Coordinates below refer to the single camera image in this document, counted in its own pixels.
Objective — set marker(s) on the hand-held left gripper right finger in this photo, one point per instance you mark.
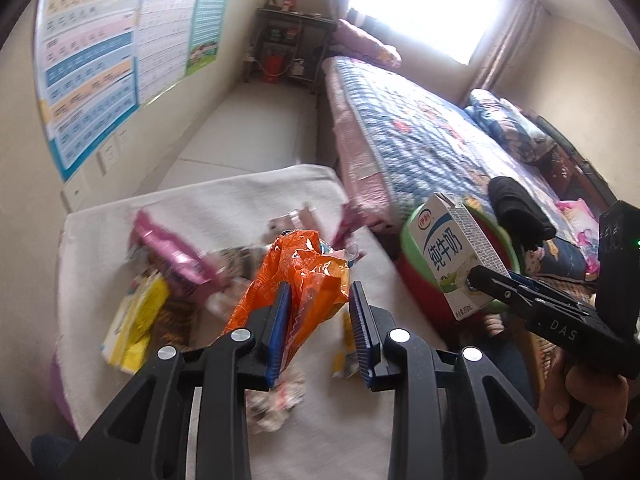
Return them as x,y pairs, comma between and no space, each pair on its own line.
360,335

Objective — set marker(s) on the brown snack wrapper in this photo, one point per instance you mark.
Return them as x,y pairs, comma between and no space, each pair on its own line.
175,322

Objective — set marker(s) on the white wall chart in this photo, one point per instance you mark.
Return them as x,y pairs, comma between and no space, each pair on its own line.
165,30

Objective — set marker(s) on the white blue milk carton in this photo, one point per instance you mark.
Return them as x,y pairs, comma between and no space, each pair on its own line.
445,250

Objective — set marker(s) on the blue plaid cartoon quilt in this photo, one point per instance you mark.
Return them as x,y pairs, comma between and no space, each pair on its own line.
425,125

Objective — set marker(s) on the dark blue cloth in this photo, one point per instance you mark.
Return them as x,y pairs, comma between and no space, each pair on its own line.
50,452

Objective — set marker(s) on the dark metal shelf rack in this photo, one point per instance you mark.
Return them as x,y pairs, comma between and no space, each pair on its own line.
295,35

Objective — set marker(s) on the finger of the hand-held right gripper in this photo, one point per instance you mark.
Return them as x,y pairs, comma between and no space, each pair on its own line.
530,282
500,287

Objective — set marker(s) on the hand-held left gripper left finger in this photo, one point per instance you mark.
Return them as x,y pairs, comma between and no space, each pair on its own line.
277,332

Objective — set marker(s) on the blue folded blanket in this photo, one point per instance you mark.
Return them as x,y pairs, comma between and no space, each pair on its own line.
500,120

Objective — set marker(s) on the clear plastic wrapper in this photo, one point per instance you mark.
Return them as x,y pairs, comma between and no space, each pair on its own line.
230,275

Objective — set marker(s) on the bright window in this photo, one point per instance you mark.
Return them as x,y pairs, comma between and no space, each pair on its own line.
425,5

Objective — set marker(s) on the small yellow wrapper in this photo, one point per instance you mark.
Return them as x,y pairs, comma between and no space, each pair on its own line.
345,360

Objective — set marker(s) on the person's right hand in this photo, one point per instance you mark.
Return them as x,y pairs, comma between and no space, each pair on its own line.
555,400

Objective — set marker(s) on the white wall socket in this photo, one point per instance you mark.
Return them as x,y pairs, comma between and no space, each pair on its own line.
107,156
122,136

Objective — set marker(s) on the yellow snack packet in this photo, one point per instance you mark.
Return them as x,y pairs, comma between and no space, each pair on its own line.
135,320

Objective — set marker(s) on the red bin with green rim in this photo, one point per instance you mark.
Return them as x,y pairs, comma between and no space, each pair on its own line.
419,282

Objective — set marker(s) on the green bordered wall chart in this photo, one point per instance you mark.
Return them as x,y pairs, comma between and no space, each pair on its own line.
210,15

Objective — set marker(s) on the blue and pink wall chart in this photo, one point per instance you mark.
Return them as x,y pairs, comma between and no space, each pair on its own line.
85,60

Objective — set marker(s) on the white towel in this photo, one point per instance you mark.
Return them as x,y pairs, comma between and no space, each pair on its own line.
225,195

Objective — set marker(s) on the small red bucket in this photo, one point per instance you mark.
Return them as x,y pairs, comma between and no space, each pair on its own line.
273,67

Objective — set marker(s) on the pink patterned quilted pad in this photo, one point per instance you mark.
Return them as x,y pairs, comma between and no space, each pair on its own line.
357,160

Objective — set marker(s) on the dark wooden headboard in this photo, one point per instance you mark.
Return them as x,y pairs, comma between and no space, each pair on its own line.
575,160

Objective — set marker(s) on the pink folded pillow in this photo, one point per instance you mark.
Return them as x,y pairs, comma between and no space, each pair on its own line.
365,42

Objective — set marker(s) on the orange snack wrapper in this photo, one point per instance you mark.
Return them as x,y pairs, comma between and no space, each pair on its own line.
300,280

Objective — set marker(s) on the white wall box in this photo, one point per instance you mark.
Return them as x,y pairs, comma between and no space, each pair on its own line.
75,192

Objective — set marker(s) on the pinkish silver wrapper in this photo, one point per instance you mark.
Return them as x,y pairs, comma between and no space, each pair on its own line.
292,220

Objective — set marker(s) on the boxes atop shelf rack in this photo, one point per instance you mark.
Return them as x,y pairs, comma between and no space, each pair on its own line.
285,1

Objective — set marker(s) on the black cloth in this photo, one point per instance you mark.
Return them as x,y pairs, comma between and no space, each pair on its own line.
520,210

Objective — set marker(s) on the pink snack packet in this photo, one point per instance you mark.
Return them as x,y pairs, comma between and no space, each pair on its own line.
170,255

